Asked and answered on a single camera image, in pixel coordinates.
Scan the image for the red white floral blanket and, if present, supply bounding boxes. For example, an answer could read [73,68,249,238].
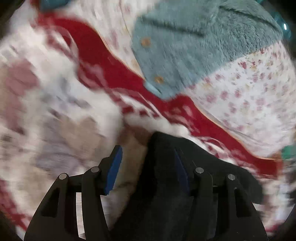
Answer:
[1,1,295,240]

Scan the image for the black pants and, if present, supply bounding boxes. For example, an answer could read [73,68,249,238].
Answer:
[111,132,263,240]

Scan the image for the grey-green fleece garment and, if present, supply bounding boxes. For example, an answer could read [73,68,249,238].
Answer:
[132,1,282,99]

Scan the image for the green cloth bundle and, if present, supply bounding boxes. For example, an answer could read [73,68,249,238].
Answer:
[281,145,296,160]

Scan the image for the small floral quilt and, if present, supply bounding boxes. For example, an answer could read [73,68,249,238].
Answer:
[67,1,295,157]

